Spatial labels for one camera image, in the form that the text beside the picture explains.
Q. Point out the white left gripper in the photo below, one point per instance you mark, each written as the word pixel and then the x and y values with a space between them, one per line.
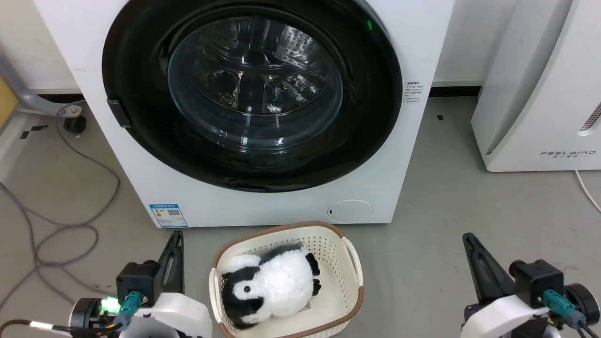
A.
pixel 181 317

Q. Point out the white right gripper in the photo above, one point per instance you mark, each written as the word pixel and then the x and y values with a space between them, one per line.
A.
pixel 502 319

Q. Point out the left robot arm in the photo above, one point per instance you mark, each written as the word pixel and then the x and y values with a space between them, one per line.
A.
pixel 87 314

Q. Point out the white front-load washing machine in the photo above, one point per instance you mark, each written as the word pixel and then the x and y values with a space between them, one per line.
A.
pixel 141 188

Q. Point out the black round glass washer door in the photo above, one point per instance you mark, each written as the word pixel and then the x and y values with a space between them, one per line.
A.
pixel 141 141

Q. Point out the blue energy label sticker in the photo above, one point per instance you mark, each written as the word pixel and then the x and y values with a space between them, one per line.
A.
pixel 168 215

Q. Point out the black and white plush penguin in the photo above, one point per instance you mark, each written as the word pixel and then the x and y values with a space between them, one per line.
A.
pixel 281 281

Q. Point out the round white filter cover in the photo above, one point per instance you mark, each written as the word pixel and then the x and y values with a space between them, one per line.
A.
pixel 350 211

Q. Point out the cream laundry basket brown rim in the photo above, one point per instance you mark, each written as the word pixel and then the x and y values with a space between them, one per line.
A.
pixel 331 244

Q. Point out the black caster wheel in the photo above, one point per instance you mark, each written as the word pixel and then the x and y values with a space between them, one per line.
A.
pixel 75 124

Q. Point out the white Feelbird appliance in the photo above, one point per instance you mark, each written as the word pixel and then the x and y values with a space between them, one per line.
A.
pixel 540 94

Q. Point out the black floor tape strip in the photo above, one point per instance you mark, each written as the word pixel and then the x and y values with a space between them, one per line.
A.
pixel 33 131

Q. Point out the small text warning sticker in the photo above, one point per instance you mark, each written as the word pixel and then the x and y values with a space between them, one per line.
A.
pixel 414 92

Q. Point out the yellow board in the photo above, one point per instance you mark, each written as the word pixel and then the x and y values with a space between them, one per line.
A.
pixel 5 101

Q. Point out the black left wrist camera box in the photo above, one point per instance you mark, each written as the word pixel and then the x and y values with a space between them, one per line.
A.
pixel 138 279

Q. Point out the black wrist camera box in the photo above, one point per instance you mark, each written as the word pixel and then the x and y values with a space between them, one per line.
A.
pixel 138 279
pixel 535 281

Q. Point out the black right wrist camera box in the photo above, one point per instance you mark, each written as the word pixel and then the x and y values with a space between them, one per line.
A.
pixel 535 281

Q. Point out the grey metal frame leg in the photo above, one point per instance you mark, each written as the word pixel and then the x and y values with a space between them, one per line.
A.
pixel 33 101

